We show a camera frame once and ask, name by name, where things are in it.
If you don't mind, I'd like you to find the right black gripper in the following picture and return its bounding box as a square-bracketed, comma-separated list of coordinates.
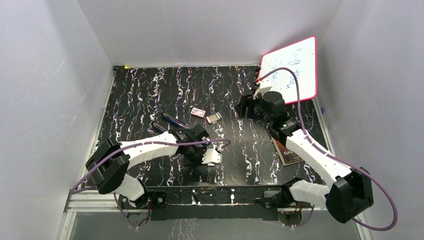
[234, 93, 273, 126]

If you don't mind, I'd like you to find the staple box tray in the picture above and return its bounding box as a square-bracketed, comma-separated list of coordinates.
[205, 112, 222, 124]

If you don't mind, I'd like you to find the red white staple box sleeve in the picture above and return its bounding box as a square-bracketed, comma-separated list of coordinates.
[190, 107, 206, 118]

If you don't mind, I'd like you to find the blue stapler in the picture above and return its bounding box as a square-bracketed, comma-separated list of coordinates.
[161, 112, 191, 129]
[150, 121, 169, 134]

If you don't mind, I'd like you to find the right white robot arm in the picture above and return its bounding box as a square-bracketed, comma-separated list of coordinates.
[235, 91, 374, 224]

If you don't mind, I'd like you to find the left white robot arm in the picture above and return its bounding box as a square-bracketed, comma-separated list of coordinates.
[86, 124, 222, 208]

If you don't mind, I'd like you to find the dark brown book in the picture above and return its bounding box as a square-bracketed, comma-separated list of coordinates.
[271, 138, 304, 166]

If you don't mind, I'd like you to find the pink framed whiteboard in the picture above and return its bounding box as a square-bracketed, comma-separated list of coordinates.
[258, 36, 318, 104]

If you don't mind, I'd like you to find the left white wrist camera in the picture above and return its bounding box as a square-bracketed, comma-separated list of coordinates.
[201, 148, 223, 167]

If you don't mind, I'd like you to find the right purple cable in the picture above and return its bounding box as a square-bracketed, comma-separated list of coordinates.
[254, 67, 398, 232]

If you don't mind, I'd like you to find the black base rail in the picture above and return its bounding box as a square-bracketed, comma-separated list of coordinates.
[117, 185, 316, 222]

